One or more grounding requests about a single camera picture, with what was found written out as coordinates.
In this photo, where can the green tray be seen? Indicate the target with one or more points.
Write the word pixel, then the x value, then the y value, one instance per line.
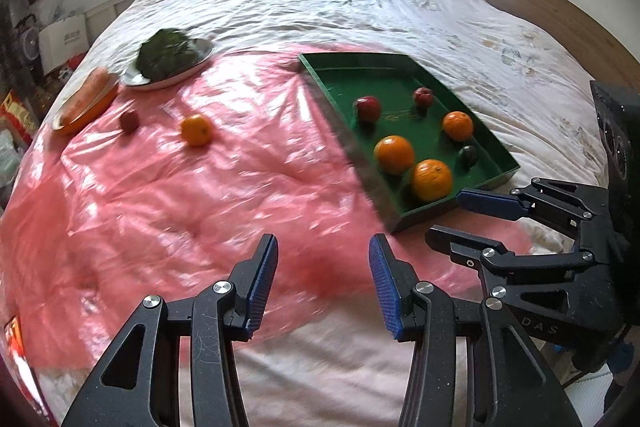
pixel 395 82

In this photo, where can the grey wall fan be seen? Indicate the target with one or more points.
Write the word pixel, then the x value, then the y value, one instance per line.
pixel 27 44

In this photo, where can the green leafy vegetable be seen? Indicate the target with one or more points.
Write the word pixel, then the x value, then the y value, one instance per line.
pixel 165 54

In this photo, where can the orange plate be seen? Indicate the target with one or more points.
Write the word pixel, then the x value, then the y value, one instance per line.
pixel 97 112

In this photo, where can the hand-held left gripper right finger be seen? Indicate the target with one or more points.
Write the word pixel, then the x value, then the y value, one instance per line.
pixel 385 287

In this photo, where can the orange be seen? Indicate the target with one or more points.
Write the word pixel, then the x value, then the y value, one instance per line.
pixel 457 126
pixel 196 130
pixel 432 180
pixel 394 154

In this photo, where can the pink plastic sheet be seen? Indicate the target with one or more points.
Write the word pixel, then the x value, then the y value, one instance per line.
pixel 150 207

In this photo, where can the red box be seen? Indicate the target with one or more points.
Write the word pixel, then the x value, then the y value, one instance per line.
pixel 70 66

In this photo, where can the person's right hand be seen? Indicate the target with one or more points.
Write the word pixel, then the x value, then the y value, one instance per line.
pixel 621 352

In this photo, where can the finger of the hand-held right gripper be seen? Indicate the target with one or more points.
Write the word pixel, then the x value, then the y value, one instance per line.
pixel 450 243
pixel 490 202

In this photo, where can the carrot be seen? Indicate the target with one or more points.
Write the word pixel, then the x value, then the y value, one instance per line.
pixel 85 94

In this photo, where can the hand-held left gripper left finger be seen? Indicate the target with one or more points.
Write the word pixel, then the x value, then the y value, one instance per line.
pixel 262 287

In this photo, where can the orange rice bag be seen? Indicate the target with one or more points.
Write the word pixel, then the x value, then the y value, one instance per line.
pixel 17 114

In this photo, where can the bed with floral quilt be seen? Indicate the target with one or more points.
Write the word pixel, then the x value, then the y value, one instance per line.
pixel 300 7

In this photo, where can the dark purple plum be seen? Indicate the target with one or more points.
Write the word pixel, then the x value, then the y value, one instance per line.
pixel 468 156

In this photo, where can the white plate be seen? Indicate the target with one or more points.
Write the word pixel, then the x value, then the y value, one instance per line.
pixel 192 67

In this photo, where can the small red apple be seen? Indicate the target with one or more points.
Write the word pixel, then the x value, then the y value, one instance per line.
pixel 368 109
pixel 423 97
pixel 129 121

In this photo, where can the clear plastic bags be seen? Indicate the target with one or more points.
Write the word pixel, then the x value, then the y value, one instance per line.
pixel 7 157

